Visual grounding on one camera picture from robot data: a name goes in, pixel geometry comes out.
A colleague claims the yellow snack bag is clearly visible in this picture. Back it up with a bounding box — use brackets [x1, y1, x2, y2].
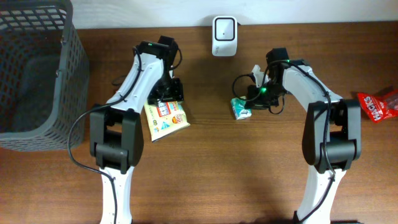
[144, 101, 190, 142]

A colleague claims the green Kleenex tissue pack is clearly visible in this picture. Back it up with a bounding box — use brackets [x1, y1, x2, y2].
[231, 96, 252, 120]

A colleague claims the red Hacks candy bag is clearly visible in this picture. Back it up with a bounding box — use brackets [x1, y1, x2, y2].
[357, 90, 397, 123]

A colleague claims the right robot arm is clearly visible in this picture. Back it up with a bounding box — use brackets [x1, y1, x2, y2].
[245, 48, 361, 223]

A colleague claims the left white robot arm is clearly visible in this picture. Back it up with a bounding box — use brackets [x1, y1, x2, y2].
[90, 35, 184, 223]

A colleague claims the white barcode scanner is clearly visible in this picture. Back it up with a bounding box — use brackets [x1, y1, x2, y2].
[211, 16, 238, 57]

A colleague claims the grey plastic mesh basket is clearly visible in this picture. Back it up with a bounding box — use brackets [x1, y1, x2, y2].
[1, 1, 90, 152]

